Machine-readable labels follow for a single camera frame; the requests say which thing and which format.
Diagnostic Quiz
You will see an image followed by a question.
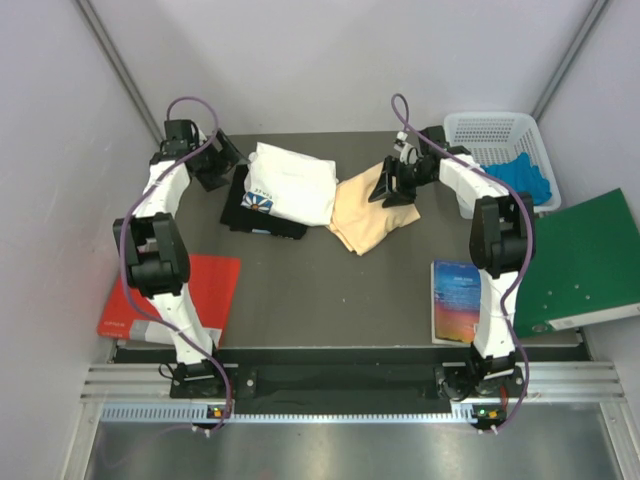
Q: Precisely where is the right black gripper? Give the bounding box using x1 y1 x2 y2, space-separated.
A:
368 157 435 210

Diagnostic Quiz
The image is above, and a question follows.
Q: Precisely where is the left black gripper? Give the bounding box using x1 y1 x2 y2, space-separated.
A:
191 128 249 191

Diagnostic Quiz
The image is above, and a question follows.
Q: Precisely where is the yellow t shirt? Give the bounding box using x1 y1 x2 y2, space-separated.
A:
328 163 421 256

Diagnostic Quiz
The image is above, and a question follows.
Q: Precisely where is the black garment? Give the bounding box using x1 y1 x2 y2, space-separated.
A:
220 165 307 240

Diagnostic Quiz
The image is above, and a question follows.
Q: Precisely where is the white t shirt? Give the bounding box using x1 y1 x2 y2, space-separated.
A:
241 142 338 227

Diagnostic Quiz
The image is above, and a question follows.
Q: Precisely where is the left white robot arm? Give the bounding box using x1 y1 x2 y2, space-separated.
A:
113 119 244 397

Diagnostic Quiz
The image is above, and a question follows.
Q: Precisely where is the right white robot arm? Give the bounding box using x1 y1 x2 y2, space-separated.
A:
368 126 535 396

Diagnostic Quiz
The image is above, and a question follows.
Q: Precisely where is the blue orange book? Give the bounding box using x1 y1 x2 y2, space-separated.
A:
431 260 481 346

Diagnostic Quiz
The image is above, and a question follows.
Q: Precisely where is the red binder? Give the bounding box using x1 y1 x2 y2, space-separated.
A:
96 254 241 345

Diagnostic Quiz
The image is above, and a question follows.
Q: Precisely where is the white plastic basket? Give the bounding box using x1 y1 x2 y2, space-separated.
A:
443 112 562 214

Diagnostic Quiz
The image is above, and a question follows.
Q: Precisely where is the blue t shirt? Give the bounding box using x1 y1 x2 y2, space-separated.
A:
484 152 552 206

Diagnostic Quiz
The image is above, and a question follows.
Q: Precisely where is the green binder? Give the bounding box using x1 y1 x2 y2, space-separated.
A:
514 189 639 338

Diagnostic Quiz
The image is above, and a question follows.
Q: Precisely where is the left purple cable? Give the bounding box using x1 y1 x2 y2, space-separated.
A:
119 95 236 434

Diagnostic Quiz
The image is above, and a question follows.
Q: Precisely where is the purple cable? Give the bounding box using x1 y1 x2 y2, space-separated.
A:
390 93 537 435
119 95 236 434

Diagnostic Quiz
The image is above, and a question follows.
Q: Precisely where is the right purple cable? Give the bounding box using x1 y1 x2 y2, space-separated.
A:
390 93 537 435

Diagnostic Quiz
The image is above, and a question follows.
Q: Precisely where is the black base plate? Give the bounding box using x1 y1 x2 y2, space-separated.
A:
169 347 526 401

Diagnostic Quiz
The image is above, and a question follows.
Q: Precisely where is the aluminium frame rail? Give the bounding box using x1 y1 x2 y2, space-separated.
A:
62 362 639 479

